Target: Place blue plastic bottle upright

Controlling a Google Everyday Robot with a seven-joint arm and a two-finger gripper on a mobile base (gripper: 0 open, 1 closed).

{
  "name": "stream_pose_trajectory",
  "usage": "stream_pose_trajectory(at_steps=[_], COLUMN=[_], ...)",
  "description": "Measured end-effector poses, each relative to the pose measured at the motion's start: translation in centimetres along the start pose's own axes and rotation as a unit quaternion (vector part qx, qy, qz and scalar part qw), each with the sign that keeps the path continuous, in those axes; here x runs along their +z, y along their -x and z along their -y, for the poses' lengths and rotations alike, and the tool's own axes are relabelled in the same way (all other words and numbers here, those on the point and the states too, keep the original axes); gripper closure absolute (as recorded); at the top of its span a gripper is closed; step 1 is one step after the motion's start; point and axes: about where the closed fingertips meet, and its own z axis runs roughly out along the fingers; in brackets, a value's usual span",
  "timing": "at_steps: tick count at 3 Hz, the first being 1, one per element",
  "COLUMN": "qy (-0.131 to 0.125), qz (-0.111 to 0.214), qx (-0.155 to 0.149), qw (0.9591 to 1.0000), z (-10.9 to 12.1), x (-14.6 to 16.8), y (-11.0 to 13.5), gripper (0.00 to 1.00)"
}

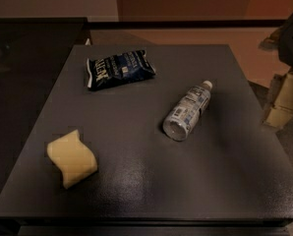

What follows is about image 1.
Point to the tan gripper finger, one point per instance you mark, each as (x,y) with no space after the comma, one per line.
(278,109)

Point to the clear plastic water bottle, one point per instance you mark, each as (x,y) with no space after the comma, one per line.
(184,117)

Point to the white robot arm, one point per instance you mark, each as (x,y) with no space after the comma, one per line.
(282,38)

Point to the dark blue chip bag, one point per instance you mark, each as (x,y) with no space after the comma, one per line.
(118,70)

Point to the yellow wavy sponge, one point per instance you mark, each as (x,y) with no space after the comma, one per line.
(73,158)

